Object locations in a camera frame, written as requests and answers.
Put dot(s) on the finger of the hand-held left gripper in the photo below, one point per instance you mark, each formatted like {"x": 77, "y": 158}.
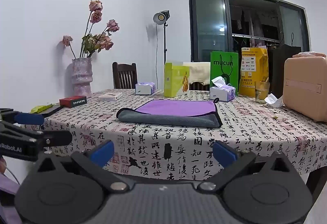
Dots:
{"x": 28, "y": 118}
{"x": 55, "y": 137}

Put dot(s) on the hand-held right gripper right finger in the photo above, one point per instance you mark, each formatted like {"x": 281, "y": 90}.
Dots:
{"x": 224, "y": 153}

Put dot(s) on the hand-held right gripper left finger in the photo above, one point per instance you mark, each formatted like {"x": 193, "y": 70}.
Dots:
{"x": 103, "y": 153}

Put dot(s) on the purple and grey towel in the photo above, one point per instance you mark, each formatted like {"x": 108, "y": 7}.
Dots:
{"x": 173, "y": 109}

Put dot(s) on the yellow-green packet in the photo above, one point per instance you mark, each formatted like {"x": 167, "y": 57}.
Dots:
{"x": 42, "y": 108}

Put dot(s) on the black flat device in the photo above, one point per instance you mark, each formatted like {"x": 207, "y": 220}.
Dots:
{"x": 52, "y": 111}

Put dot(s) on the calligraphy print tablecloth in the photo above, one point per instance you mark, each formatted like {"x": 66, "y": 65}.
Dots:
{"x": 255, "y": 132}

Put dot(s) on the red and black box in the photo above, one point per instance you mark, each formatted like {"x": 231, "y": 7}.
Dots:
{"x": 72, "y": 101}

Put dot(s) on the purple clothing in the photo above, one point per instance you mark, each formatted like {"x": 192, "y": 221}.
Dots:
{"x": 7, "y": 188}

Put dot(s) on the white flat box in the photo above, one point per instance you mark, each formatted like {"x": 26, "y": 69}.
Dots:
{"x": 110, "y": 96}

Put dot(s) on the purple white tissue pack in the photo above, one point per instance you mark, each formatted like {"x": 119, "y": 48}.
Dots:
{"x": 145, "y": 89}
{"x": 223, "y": 93}

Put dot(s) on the pink speckled ceramic vase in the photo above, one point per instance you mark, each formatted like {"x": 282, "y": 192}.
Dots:
{"x": 81, "y": 78}

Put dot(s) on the clear drinking glass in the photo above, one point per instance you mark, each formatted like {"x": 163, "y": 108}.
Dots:
{"x": 261, "y": 93}

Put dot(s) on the dark wooden chair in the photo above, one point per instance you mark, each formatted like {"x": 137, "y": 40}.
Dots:
{"x": 199, "y": 86}
{"x": 124, "y": 75}

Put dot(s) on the crumpled white paper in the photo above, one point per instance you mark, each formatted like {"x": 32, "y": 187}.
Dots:
{"x": 273, "y": 100}

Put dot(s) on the cream cloth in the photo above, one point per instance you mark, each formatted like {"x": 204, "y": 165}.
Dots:
{"x": 198, "y": 71}

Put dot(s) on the yellow paper bag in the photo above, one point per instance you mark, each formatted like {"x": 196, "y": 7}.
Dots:
{"x": 251, "y": 70}

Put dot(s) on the yellow-green cardboard box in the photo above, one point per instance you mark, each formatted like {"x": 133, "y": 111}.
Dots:
{"x": 176, "y": 80}

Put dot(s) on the green paper bag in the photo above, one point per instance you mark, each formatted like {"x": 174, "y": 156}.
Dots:
{"x": 224, "y": 65}

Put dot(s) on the black paper bag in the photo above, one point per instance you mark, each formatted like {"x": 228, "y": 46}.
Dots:
{"x": 278, "y": 68}

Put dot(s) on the dried pink roses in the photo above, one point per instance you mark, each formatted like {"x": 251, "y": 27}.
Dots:
{"x": 97, "y": 41}

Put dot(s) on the pink hard case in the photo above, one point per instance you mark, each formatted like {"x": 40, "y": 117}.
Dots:
{"x": 305, "y": 86}

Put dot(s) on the dark framed sliding window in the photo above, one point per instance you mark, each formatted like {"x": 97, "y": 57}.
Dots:
{"x": 208, "y": 27}

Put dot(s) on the pink flat packet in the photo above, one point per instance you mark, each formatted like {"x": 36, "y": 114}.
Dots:
{"x": 310, "y": 54}

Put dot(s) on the hanging clothes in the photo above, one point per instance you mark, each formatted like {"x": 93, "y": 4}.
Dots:
{"x": 251, "y": 22}

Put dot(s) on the studio light on stand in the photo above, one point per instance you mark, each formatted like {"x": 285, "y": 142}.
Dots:
{"x": 161, "y": 18}

